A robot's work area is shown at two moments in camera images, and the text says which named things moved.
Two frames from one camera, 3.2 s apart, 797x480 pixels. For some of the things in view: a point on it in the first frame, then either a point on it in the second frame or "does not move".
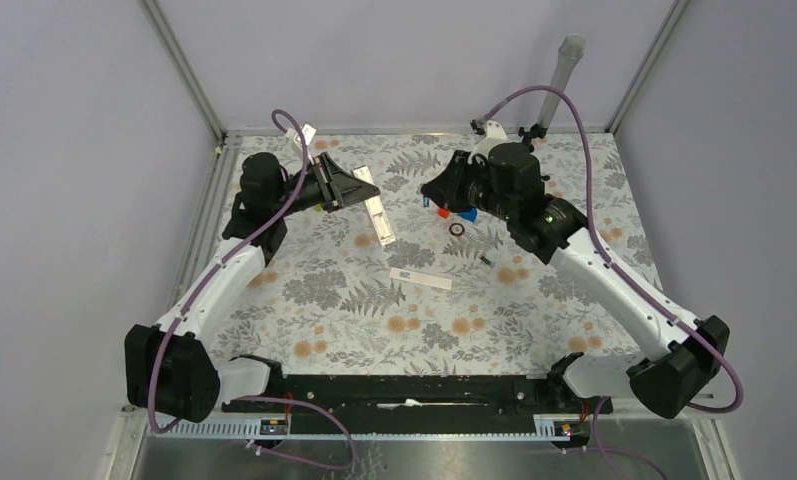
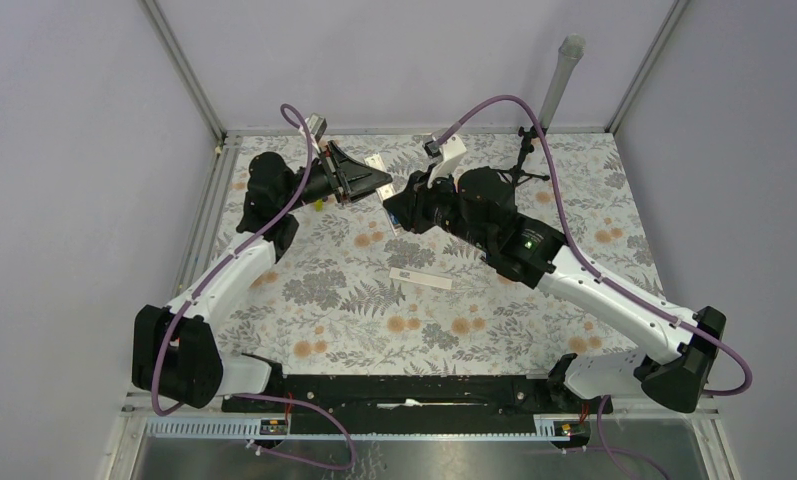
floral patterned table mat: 452,295 does not move
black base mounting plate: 418,402 does not move
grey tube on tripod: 571,50 does not move
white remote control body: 376,211 → 384,191
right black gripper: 446,189 → 410,207
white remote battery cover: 420,278 does not move
